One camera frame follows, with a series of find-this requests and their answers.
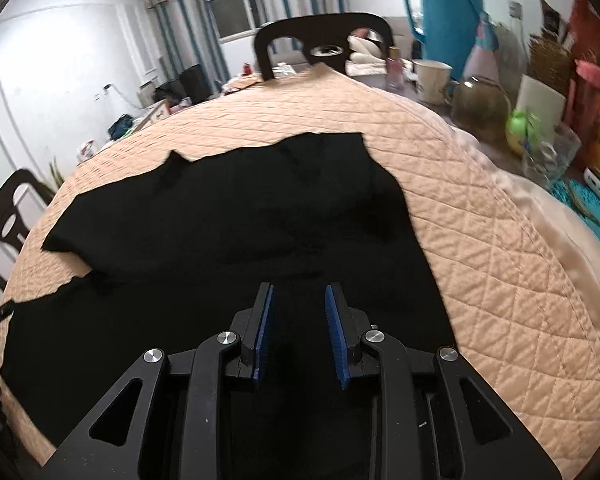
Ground black pants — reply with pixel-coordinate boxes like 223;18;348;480
1;133;455;444

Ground beige quilted table cover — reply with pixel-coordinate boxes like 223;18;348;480
4;66;600;479

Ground clear glass jar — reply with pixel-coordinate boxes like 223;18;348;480
450;76;510;143

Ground white ceramic cup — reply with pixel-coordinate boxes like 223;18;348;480
413;60;452;105

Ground dark plastic chair left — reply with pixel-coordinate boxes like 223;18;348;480
0;167;56;291

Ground dark plastic chair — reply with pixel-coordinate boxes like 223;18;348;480
0;167;56;291
253;12;394;81

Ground clear drinking glass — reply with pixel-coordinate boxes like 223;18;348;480
521;122;581;191

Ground dark plastic chair far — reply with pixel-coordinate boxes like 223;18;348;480
253;12;394;81

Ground striped window curtains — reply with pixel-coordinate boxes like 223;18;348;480
142;0;348;92

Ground window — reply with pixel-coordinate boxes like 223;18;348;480
207;0;262;41

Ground blue thermos jug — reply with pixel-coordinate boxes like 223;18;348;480
404;0;483;80

